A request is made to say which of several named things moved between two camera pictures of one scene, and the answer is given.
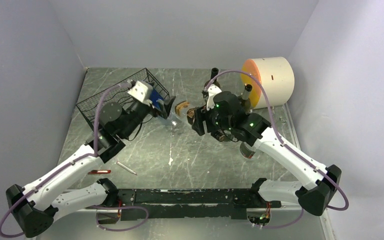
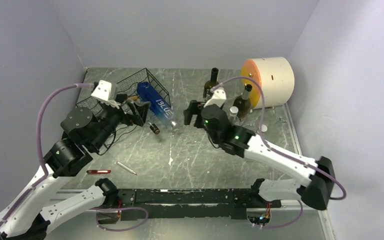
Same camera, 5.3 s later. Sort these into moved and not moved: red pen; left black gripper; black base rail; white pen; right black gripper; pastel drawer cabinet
Moved: right black gripper; left black gripper
Not moved: red pen; black base rail; white pen; pastel drawer cabinet
